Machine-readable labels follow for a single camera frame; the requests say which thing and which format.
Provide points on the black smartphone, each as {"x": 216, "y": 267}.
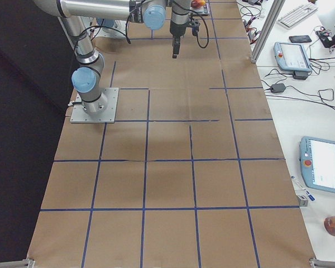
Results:
{"x": 300, "y": 39}

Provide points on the white keyboard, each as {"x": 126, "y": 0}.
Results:
{"x": 295, "y": 16}

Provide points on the aluminium frame post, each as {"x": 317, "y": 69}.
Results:
{"x": 266, "y": 29}

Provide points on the brown paper table cover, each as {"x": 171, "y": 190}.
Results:
{"x": 191, "y": 174}

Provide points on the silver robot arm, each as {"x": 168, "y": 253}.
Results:
{"x": 151, "y": 13}

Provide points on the silver digital kitchen scale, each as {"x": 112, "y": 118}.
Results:
{"x": 204, "y": 11}

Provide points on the red yellow mango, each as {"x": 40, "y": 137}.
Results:
{"x": 196, "y": 4}

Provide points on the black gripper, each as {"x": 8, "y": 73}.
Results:
{"x": 176, "y": 30}

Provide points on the black power adapter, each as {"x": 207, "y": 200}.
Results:
{"x": 277, "y": 88}

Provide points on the blue teach pendant tablet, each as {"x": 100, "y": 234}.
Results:
{"x": 291, "y": 57}

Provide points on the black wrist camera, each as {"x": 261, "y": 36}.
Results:
{"x": 194, "y": 24}

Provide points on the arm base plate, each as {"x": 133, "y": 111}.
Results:
{"x": 101, "y": 111}

